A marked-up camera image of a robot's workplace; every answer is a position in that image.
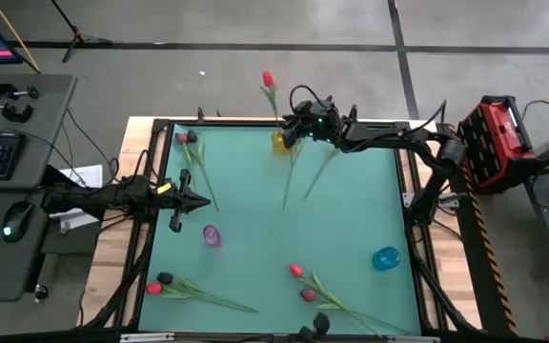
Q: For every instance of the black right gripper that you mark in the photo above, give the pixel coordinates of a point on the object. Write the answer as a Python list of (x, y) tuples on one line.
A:
[(322, 127)]

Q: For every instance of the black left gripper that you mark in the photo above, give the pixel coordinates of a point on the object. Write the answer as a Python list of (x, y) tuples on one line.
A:
[(175, 200)]

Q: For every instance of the dark red artificial tulip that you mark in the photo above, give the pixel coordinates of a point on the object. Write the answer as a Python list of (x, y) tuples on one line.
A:
[(308, 295), (180, 138)]

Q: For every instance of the green stem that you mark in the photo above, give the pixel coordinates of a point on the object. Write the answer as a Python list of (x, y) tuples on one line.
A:
[(165, 277)]

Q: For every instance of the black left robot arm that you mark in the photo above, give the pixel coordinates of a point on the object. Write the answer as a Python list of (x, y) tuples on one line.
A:
[(93, 200)]

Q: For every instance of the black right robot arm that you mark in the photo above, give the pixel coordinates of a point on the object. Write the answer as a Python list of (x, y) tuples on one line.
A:
[(398, 135)]

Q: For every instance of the yellow glass vase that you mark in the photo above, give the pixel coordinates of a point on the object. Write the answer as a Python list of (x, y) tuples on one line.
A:
[(279, 143)]

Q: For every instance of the pink ribbed glass vase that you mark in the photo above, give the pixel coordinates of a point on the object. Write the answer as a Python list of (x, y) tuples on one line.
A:
[(211, 236)]

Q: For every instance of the blue glass vase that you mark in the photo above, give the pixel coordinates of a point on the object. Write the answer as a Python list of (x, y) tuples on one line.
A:
[(385, 258)]

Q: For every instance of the yellow tag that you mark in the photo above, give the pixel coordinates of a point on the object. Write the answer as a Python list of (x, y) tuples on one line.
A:
[(164, 188)]

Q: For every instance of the teal table mat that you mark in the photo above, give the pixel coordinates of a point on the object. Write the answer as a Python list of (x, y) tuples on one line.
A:
[(265, 238)]

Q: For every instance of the white paper sheet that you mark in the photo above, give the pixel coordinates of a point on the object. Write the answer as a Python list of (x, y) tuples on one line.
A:
[(76, 219), (86, 175)]

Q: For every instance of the grey side desk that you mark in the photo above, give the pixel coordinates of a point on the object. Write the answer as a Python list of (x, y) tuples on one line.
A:
[(46, 143)]

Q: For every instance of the black round knob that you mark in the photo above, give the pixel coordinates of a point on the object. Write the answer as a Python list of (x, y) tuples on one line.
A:
[(41, 292)]

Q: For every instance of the black computer mouse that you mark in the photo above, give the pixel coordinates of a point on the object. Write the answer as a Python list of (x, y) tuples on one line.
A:
[(16, 221)]

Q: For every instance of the black tripod stand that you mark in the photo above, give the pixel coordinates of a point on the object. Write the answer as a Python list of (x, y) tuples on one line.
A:
[(80, 37)]

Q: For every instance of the black clamp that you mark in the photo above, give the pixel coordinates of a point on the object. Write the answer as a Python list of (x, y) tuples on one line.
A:
[(5, 89), (14, 112)]

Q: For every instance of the red black tool case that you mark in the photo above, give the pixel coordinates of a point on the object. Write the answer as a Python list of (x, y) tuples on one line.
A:
[(494, 143)]

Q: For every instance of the black yellow striped bar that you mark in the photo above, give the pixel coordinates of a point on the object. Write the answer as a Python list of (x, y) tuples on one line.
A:
[(479, 257)]

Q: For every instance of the thin yellow pole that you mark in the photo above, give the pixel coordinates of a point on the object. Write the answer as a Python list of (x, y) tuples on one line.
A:
[(14, 35)]

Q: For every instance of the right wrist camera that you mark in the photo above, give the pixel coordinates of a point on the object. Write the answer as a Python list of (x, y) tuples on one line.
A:
[(312, 107)]

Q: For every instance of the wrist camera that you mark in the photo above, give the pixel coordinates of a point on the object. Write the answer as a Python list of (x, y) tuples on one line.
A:
[(143, 186), (312, 107)]

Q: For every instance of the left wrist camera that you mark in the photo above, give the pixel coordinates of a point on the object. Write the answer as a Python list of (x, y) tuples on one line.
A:
[(143, 186)]

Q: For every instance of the black metal table frame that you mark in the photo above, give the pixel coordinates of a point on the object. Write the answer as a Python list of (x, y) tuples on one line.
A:
[(160, 125)]

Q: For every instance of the silver metal bracket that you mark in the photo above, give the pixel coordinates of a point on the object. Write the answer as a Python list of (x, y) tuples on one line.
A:
[(446, 201), (147, 337), (412, 339)]

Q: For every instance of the black table-level camera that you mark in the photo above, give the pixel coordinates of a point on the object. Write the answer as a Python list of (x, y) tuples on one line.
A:
[(321, 323)]

